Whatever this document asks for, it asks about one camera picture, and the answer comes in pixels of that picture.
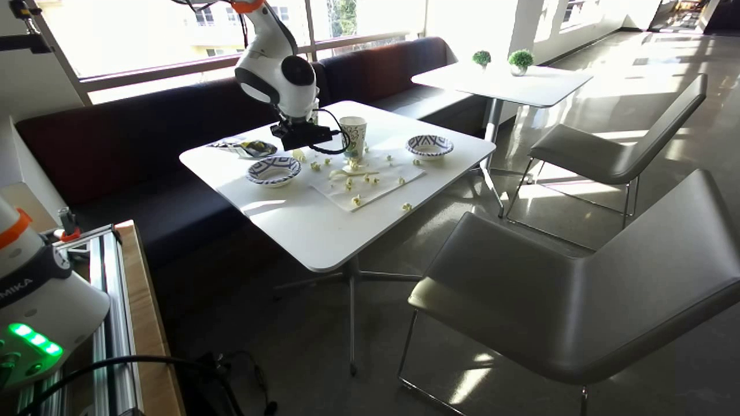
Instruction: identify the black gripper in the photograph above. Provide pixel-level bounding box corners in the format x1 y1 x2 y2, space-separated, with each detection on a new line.
269 117 342 155

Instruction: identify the coffee print paper cup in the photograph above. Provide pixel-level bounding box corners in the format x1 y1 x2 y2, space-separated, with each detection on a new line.
337 112 370 162

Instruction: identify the blue patterned paper bowl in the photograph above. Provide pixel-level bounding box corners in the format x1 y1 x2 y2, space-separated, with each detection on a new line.
244 155 306 189
405 133 456 162

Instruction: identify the black popcorn bag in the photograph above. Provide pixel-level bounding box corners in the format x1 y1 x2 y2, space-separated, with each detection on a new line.
218 135 280 162

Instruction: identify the white side table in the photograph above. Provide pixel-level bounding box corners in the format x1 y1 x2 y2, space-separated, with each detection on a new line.
409 60 597 226

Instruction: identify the dark bench sofa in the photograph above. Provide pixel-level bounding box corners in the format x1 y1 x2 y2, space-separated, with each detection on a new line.
13 34 494 260

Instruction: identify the wooden stand board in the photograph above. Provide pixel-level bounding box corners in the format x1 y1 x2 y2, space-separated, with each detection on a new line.
114 216 188 416

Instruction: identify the grey cushioned chair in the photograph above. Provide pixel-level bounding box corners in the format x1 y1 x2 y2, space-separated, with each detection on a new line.
396 168 740 416
503 72 710 231

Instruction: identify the metal table pedestal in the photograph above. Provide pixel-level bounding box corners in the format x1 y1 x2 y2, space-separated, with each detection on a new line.
272 257 425 382

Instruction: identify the black floor cable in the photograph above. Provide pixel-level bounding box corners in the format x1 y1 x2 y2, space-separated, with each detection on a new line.
13 349 280 416

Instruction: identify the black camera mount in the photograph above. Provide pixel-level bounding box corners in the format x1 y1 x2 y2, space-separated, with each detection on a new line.
0 0 47 56

